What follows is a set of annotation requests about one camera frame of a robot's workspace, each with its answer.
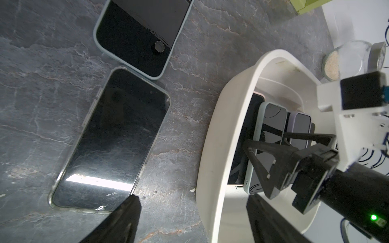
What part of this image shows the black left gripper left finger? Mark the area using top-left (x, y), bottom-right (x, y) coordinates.
top-left (81, 195), bottom-right (141, 243)

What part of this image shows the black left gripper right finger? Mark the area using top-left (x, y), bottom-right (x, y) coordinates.
top-left (246, 194), bottom-right (310, 243)

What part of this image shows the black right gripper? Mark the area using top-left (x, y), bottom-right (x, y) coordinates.
top-left (243, 132), bottom-right (339, 214)

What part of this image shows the white plastic storage box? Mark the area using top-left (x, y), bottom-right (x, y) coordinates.
top-left (196, 49), bottom-right (335, 243)

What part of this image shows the phone in mint case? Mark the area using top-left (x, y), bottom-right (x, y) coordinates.
top-left (244, 102), bottom-right (288, 194)

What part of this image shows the glass jar with powder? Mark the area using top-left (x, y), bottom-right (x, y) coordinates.
top-left (322, 40), bottom-right (387, 82)

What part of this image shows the green metal drawer toolbox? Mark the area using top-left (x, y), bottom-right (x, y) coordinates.
top-left (290, 0), bottom-right (331, 15)

